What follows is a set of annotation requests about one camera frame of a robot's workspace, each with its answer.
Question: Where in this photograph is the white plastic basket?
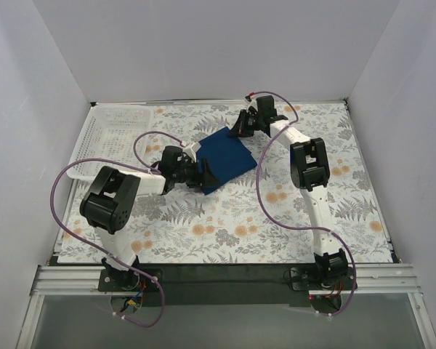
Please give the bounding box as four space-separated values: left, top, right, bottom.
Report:
70 104 154 167

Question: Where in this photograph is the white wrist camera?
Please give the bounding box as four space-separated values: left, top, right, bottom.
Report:
181 142 201 162
244 92 258 115

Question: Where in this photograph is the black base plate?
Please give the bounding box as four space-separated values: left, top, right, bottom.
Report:
97 263 357 307

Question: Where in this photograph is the blue t shirt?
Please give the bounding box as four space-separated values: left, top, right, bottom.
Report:
196 127 257 195

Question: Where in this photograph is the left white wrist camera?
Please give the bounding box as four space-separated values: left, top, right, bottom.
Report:
181 142 201 162

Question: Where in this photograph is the floral table mat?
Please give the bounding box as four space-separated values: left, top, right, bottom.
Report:
58 103 392 263

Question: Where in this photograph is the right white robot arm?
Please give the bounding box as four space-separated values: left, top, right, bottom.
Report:
227 91 349 289

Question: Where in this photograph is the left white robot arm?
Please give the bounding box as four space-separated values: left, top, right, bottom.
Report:
79 146 220 291

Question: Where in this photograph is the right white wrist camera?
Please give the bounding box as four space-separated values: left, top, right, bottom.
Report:
244 92 258 115

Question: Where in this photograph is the aluminium frame rail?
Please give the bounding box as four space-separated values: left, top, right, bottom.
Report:
17 263 436 348

